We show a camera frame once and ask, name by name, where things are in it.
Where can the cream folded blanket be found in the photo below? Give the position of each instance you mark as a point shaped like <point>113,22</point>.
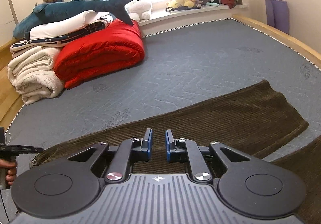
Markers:
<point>32,74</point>

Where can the white bear plush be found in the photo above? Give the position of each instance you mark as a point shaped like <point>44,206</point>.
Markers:
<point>139,10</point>

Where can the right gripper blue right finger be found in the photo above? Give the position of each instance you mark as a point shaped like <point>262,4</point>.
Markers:
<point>173,153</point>

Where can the purple folded mat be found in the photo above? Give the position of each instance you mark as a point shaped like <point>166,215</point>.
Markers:
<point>278,15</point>

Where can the white navy folded bedding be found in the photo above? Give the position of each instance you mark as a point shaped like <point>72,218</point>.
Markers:
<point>58,34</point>

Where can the left hand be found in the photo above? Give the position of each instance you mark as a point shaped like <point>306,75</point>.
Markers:
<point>11,170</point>

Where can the red folded quilt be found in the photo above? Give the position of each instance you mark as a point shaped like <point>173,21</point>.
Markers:
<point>114,48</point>

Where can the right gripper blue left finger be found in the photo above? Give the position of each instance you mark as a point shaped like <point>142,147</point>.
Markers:
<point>146,145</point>

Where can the grey quilted mattress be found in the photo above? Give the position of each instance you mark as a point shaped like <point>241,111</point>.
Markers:
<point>219,81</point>

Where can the blue shark plush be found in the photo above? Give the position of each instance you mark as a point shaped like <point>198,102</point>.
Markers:
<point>59,11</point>

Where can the brown corduroy pants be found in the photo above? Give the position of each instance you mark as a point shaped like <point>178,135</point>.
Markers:
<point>200,164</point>

